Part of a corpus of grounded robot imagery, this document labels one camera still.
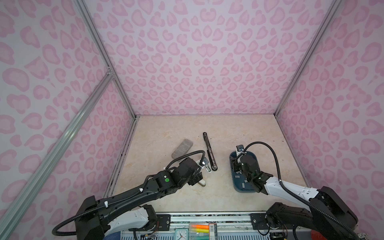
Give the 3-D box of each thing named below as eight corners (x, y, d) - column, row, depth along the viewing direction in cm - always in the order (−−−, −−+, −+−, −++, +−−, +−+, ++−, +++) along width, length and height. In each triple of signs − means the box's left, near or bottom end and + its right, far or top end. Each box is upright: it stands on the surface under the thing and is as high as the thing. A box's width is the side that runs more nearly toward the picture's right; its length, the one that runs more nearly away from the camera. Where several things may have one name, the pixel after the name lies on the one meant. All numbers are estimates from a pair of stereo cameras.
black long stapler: (212, 171, 92) (212, 170, 90) (202, 134, 110) (202, 132, 109) (218, 170, 92) (218, 169, 91) (207, 133, 111) (207, 131, 109)
